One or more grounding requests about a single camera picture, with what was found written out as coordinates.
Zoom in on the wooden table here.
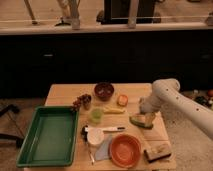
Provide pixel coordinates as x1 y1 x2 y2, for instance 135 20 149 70
17 83 176 171

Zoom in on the light blue cloth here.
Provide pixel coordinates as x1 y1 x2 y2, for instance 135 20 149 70
95 135 113 161

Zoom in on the dark brown bowl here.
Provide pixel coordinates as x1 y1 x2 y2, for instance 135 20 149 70
94 82 114 101

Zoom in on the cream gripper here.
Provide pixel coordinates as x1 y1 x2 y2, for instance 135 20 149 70
130 96 160 127

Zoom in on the green plastic cup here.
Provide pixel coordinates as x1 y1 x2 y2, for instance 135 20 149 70
90 108 103 124

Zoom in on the small orange container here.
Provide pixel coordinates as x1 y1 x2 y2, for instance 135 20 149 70
117 94 128 107

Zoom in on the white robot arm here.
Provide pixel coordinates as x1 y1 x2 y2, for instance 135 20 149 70
129 78 213 140

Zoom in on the yellow banana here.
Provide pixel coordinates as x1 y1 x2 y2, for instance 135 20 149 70
103 108 125 114

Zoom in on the orange bowl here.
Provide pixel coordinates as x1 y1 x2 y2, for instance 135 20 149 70
109 134 141 168

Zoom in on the metal spoon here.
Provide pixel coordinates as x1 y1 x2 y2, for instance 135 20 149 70
82 135 95 165

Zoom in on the green plastic tray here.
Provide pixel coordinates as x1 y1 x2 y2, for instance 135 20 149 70
17 106 78 168

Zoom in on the white handled knife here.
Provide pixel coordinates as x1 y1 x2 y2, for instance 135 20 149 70
83 127 126 132

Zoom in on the black office chair base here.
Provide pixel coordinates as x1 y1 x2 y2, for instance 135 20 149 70
0 103 25 149

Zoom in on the wooden block brush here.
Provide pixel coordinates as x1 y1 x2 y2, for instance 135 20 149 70
144 144 172 163

